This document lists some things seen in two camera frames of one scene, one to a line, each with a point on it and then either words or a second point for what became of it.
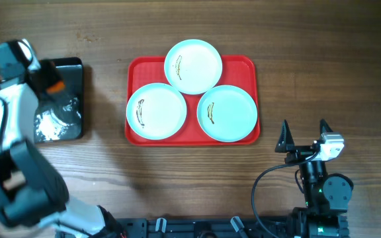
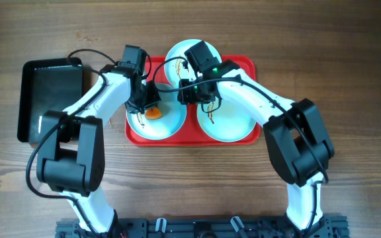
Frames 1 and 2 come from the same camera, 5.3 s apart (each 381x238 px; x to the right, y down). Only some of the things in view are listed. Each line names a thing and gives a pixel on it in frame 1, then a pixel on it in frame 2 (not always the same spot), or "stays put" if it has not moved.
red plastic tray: [243, 71] stays put
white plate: [193, 67] stays put
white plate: [227, 114] stays put
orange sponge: [57, 88] -> [153, 113]
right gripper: [286, 144] -> [186, 97]
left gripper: [48, 78] -> [141, 104]
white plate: [155, 112] stays put
